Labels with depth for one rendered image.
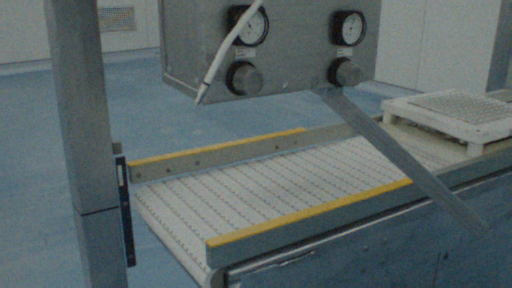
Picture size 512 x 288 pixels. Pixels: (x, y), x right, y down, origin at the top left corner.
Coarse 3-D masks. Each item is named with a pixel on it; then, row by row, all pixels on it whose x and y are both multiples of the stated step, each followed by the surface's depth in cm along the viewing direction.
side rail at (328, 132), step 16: (496, 96) 129; (320, 128) 97; (336, 128) 99; (352, 128) 102; (256, 144) 89; (272, 144) 91; (288, 144) 93; (304, 144) 95; (160, 160) 79; (176, 160) 80; (192, 160) 82; (208, 160) 84; (224, 160) 86; (128, 176) 78; (144, 176) 78; (160, 176) 80
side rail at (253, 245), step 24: (456, 168) 80; (480, 168) 84; (408, 192) 74; (312, 216) 64; (336, 216) 67; (360, 216) 70; (240, 240) 58; (264, 240) 60; (288, 240) 63; (216, 264) 57
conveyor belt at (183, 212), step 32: (256, 160) 89; (288, 160) 90; (320, 160) 91; (352, 160) 91; (384, 160) 92; (160, 192) 76; (192, 192) 77; (224, 192) 77; (256, 192) 77; (288, 192) 78; (320, 192) 78; (352, 192) 79; (160, 224) 70; (192, 224) 68; (224, 224) 68; (192, 256) 62
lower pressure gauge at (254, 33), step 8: (232, 8) 44; (240, 8) 44; (248, 8) 44; (264, 8) 45; (232, 16) 44; (240, 16) 44; (256, 16) 45; (264, 16) 45; (232, 24) 44; (248, 24) 44; (256, 24) 45; (264, 24) 45; (240, 32) 44; (248, 32) 45; (256, 32) 45; (264, 32) 46; (240, 40) 44; (248, 40) 45; (256, 40) 45; (264, 40) 46
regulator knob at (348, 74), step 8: (344, 48) 53; (344, 56) 54; (336, 64) 53; (344, 64) 52; (352, 64) 52; (328, 72) 53; (336, 72) 53; (344, 72) 52; (352, 72) 52; (360, 72) 53; (336, 80) 54; (344, 80) 52; (352, 80) 52; (360, 80) 53
